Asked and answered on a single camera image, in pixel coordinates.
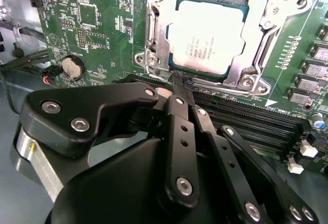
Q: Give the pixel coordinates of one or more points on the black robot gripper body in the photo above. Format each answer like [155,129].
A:
[115,195]

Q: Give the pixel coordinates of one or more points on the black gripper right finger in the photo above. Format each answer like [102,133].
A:
[243,157]

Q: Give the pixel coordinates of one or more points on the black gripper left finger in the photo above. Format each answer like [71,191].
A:
[64,106]

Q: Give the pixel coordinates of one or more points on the silver CPU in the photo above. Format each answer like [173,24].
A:
[205,34]

